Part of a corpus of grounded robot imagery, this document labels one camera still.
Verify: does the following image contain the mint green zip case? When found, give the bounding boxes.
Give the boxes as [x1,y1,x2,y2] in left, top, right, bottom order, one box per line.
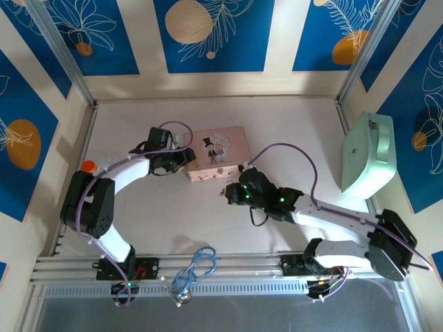
[341,111,397,200]

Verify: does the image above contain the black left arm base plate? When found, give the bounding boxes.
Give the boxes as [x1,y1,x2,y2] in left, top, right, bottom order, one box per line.
[96,257,161,281]

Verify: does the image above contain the round silver metal fitting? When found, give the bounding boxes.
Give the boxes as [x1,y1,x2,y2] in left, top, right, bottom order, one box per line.
[172,289,192,307]

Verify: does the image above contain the grey slotted cable duct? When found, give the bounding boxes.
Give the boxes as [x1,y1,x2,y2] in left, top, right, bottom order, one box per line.
[41,279,399,298]

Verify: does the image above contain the blue coiled cable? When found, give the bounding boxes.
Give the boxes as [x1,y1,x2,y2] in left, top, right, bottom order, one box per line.
[172,246,218,295]

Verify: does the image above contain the aluminium frame rail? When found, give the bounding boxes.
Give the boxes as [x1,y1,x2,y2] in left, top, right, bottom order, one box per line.
[29,250,413,286]

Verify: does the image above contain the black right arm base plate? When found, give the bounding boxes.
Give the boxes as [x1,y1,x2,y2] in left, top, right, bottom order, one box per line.
[280,255,343,277]

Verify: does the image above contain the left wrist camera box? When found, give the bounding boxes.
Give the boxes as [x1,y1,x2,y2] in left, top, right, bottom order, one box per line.
[147,127,181,150]

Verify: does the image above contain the pink box with couple print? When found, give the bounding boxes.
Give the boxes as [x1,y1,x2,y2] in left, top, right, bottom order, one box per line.
[182,125,249,184]

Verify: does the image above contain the aluminium corner post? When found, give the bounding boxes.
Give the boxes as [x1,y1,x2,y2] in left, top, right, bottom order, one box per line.
[337,0,406,104]
[26,0,98,107]

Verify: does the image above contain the small circuit board with wires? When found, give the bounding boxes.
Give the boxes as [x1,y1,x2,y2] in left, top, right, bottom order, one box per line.
[110,279,143,295]
[307,279,334,298]

